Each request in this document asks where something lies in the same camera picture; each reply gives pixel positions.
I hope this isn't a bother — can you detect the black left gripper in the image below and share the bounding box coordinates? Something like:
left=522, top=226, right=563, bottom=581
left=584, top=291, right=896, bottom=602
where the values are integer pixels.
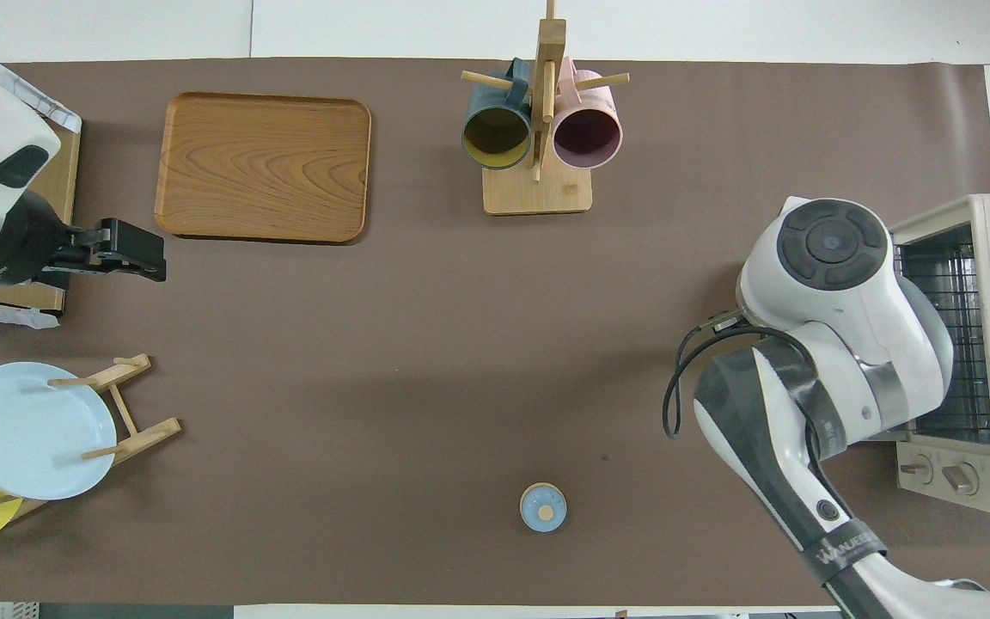
left=0, top=191, right=167, bottom=287

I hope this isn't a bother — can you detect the wooden serving tray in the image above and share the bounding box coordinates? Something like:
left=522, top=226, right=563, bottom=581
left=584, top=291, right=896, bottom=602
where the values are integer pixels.
left=154, top=92, right=373, bottom=245

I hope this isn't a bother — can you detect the wooden plate rack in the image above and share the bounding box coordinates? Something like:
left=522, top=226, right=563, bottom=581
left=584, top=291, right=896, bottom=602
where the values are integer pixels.
left=0, top=353, right=182, bottom=523

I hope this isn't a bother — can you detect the light blue plate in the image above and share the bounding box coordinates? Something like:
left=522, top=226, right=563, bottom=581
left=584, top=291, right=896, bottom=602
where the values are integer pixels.
left=0, top=361, right=118, bottom=501

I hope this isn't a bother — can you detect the wooden mug tree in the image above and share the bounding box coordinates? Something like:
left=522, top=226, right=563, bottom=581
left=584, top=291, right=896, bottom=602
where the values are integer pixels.
left=461, top=0, right=631, bottom=216

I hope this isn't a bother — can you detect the pink mug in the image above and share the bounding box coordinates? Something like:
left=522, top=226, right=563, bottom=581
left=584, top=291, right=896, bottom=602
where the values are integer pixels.
left=552, top=58, right=624, bottom=170

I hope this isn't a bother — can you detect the brown table mat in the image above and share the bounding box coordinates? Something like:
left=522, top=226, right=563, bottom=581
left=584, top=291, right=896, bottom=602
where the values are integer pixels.
left=0, top=58, right=990, bottom=607

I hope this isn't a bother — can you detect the small blue cork-lid jar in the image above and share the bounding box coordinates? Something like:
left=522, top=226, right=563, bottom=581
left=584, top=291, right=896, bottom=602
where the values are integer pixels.
left=519, top=482, right=568, bottom=534

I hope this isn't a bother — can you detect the dark blue mug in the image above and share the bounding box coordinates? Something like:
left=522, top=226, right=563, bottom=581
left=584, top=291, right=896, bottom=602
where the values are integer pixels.
left=461, top=58, right=535, bottom=171

